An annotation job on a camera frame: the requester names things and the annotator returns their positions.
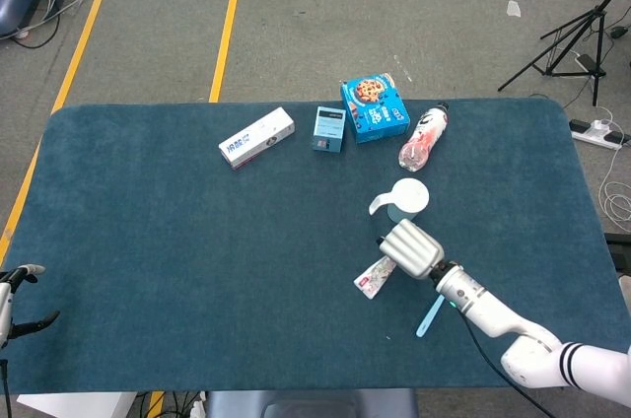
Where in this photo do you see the black tripod stand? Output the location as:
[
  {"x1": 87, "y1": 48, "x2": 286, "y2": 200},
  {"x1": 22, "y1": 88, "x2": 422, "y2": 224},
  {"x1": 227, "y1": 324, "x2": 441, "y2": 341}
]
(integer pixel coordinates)
[{"x1": 497, "y1": 0, "x2": 631, "y2": 107}]

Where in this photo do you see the blue felt table mat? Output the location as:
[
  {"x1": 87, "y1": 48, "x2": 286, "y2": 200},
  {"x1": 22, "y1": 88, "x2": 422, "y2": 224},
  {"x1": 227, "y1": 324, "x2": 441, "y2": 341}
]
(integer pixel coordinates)
[{"x1": 0, "y1": 97, "x2": 628, "y2": 395}]

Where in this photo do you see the black equipment piece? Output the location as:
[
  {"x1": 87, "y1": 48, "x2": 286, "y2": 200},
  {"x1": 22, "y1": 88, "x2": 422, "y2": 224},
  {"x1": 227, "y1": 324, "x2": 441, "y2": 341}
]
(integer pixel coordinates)
[{"x1": 603, "y1": 232, "x2": 631, "y2": 286}]

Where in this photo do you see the white power strip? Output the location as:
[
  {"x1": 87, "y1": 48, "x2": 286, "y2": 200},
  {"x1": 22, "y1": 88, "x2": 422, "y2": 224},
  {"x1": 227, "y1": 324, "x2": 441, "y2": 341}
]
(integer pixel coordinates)
[{"x1": 569, "y1": 117, "x2": 631, "y2": 151}]

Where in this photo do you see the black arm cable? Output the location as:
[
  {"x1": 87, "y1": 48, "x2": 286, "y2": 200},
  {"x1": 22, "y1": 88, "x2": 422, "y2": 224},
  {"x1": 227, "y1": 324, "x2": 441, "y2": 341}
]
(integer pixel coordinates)
[
  {"x1": 459, "y1": 312, "x2": 558, "y2": 418},
  {"x1": 0, "y1": 357, "x2": 13, "y2": 418}
]

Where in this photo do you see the light blue toothbrush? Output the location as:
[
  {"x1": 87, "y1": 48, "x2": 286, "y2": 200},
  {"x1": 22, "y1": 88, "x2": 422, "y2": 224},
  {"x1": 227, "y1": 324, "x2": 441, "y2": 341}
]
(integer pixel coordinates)
[{"x1": 415, "y1": 295, "x2": 445, "y2": 339}]

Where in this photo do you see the white flat box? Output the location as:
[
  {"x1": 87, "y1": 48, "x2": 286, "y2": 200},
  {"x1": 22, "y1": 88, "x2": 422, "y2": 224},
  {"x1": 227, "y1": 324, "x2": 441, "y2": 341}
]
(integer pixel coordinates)
[{"x1": 17, "y1": 391, "x2": 138, "y2": 418}]

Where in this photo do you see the smartphone on floor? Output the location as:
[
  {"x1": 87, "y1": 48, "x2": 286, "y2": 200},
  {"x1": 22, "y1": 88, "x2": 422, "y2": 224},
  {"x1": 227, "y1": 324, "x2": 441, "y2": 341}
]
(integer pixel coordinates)
[{"x1": 574, "y1": 53, "x2": 606, "y2": 73}]

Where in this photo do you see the pink drink bottle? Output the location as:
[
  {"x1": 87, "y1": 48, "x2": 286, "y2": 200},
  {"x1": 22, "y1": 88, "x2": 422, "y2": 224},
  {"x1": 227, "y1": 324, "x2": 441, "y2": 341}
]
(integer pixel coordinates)
[{"x1": 397, "y1": 102, "x2": 451, "y2": 173}]

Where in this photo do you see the blue cookie box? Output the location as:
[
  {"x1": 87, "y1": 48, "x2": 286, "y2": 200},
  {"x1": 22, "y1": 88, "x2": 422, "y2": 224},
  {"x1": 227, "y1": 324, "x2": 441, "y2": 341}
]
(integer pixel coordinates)
[{"x1": 340, "y1": 72, "x2": 411, "y2": 145}]

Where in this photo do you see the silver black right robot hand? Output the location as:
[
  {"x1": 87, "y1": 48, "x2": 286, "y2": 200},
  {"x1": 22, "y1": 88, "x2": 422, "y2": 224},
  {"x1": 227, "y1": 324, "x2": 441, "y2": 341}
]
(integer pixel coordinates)
[{"x1": 377, "y1": 218, "x2": 445, "y2": 282}]

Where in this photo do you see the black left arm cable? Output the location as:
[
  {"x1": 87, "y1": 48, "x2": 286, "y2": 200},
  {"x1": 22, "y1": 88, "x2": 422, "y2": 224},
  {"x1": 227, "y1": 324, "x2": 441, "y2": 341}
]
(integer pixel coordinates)
[{"x1": 0, "y1": 357, "x2": 13, "y2": 418}]

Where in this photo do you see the long white toothpaste box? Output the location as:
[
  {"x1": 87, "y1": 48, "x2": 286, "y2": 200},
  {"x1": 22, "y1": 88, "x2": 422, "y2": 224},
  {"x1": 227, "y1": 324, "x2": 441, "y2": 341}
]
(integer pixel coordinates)
[{"x1": 218, "y1": 106, "x2": 297, "y2": 171}]

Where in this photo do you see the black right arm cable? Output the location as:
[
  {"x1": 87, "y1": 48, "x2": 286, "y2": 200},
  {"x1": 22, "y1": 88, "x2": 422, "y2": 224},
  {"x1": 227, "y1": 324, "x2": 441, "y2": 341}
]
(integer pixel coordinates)
[{"x1": 459, "y1": 312, "x2": 558, "y2": 418}]

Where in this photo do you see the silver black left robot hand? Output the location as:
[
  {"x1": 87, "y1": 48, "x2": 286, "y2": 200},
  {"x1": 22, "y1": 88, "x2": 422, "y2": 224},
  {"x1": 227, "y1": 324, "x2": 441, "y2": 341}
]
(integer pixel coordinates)
[{"x1": 0, "y1": 263, "x2": 61, "y2": 348}]

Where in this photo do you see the white cup with handle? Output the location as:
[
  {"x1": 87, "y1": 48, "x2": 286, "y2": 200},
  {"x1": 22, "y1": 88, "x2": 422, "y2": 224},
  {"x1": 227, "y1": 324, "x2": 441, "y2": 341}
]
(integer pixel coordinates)
[{"x1": 368, "y1": 177, "x2": 431, "y2": 225}]

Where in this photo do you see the blue padded seat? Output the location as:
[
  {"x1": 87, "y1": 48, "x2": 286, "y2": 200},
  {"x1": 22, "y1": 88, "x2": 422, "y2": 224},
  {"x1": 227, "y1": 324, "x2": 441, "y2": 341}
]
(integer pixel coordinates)
[{"x1": 204, "y1": 388, "x2": 420, "y2": 418}]

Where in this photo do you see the floral print toothpaste tube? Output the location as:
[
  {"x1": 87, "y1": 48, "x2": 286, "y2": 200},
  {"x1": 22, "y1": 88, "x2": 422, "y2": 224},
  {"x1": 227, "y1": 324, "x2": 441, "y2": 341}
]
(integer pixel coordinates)
[{"x1": 353, "y1": 258, "x2": 398, "y2": 301}]

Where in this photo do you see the small blue carton box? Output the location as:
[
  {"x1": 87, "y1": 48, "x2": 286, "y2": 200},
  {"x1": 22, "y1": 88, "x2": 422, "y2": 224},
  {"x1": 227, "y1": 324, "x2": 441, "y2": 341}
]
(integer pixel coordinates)
[{"x1": 311, "y1": 105, "x2": 346, "y2": 155}]

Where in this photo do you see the white coiled cable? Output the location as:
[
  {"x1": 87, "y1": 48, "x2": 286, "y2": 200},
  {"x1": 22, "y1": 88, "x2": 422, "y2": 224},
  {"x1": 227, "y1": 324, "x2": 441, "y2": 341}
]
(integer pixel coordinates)
[{"x1": 597, "y1": 141, "x2": 631, "y2": 223}]

